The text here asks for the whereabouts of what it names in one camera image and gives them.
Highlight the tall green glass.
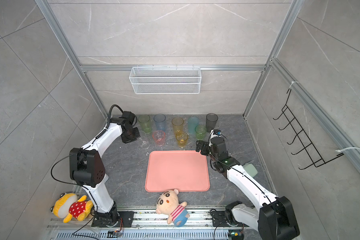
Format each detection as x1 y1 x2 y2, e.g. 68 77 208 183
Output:
138 115 152 134

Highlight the tall blue glass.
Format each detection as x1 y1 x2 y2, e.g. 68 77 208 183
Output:
154 114 167 132

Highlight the tall yellow glass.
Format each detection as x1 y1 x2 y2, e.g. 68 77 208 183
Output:
172 117 185 135

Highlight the pink plastic tray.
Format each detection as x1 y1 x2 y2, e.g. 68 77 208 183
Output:
145 151 210 192

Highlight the clear glass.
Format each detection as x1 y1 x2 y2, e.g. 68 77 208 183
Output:
138 131 150 150

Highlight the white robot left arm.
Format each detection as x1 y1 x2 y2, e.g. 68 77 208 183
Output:
69 111 140 226

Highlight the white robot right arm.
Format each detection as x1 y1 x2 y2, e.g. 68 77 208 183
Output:
196 134 300 240

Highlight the short green glass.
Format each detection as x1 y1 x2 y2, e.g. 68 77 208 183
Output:
195 124 207 140

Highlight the short pink glass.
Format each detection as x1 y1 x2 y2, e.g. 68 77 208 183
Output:
152 130 166 147

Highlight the dark grey glass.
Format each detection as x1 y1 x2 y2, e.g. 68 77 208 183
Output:
206 113 219 133

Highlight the teal dimpled glass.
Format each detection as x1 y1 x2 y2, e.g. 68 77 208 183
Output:
188 116 200 135

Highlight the short yellow glass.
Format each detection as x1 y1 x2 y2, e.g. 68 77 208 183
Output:
176 132 189 148

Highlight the pale green box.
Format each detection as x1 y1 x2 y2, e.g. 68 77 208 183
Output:
243 163 258 178

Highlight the boy plush doll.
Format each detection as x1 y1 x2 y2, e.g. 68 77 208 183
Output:
156 189 190 227

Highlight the yellow plush toy red dress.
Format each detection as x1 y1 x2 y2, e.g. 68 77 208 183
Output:
51 193 94 223

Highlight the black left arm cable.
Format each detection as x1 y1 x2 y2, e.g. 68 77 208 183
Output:
106 104 124 130

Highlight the white wire mesh basket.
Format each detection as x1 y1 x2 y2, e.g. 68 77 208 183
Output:
129 67 202 95

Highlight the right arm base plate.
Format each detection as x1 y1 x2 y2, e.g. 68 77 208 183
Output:
209 209 238 227

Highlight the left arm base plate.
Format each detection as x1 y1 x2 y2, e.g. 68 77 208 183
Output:
91 211 134 228

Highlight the aluminium rail at front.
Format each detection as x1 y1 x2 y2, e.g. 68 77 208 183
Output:
42 206 261 240

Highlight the black wire hook rack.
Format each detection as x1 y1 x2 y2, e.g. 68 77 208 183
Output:
273 90 344 171

